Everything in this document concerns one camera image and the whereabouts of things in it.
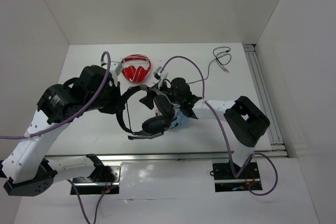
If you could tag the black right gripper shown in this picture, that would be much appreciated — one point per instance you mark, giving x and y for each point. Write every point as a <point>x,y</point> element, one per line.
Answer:
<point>148,100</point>

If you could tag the red headphones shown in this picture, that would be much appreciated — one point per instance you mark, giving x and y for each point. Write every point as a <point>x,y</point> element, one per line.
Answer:
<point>136,67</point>

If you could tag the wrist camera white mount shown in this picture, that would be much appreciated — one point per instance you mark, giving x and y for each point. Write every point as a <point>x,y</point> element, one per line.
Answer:
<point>114,71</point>
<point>160,74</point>

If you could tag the aluminium rail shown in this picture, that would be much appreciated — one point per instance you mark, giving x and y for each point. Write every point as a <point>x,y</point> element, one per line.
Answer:
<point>278,148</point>
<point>170,157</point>

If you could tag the pink blue cat-ear headphones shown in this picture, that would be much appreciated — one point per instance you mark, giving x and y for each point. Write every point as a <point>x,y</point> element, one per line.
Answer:
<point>178,120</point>

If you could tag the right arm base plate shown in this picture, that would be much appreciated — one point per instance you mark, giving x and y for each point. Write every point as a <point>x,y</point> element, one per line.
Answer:
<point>224,180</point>

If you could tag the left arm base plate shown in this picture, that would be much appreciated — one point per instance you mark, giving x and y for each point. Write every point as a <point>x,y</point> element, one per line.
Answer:
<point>110,183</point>

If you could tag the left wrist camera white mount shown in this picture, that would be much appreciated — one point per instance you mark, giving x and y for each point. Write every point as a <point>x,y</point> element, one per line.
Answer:
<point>114,71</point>

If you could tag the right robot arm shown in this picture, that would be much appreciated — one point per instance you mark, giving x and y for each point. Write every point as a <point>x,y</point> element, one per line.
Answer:
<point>244,118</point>

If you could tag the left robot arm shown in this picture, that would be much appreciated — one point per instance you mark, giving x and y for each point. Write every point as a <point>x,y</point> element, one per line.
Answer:
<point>27,170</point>

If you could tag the aluminium front rail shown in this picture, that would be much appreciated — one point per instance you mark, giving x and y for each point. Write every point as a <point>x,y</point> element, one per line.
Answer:
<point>170,157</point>

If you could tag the black headset with microphone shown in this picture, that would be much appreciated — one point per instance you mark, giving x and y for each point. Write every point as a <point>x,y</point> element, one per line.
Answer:
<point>154,120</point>

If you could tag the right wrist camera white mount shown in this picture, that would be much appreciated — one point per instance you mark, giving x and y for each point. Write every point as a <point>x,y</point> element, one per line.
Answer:
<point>160,74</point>

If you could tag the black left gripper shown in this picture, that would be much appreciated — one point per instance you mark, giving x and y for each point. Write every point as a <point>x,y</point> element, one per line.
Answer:
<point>117,104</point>

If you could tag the aluminium right side rail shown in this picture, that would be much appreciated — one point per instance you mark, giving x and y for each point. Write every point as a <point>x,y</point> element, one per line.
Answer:
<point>278,148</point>

